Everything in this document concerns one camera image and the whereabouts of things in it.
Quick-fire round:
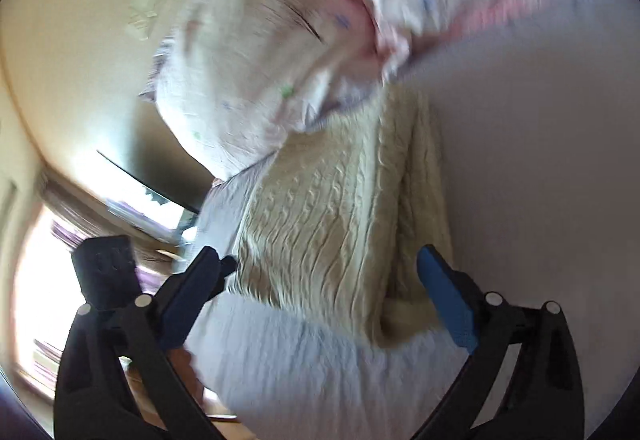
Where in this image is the cream wall ornament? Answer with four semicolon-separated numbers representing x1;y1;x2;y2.
126;0;170;42

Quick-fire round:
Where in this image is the black television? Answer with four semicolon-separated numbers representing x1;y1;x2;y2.
96;149;202;241

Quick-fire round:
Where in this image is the white pillow with small print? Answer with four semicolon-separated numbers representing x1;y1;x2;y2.
139;0;388;178

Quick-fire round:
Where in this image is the window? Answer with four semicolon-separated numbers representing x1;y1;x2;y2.
10;205;176;401

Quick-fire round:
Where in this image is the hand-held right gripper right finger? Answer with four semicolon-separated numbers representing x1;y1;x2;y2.
415;244;586;440

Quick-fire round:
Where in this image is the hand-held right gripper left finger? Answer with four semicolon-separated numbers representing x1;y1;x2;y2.
54;235;237;440

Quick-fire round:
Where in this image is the white bed sheet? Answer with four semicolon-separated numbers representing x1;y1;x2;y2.
182;0;640;440

